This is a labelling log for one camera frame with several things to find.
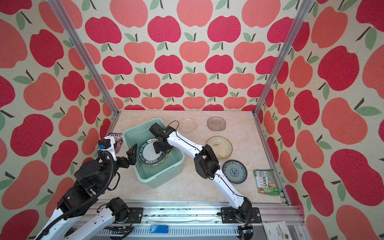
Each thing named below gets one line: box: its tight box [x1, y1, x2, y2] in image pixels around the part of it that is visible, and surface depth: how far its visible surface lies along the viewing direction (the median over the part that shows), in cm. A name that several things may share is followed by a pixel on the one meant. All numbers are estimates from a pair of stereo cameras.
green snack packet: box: [253, 169, 282, 196], surface depth 86 cm
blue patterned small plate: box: [222, 159, 248, 184], surface depth 91 cm
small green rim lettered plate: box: [137, 138, 168, 167], surface depth 90 cm
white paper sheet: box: [262, 220, 293, 240], surface depth 70 cm
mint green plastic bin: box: [122, 122, 186, 189], surface depth 90 cm
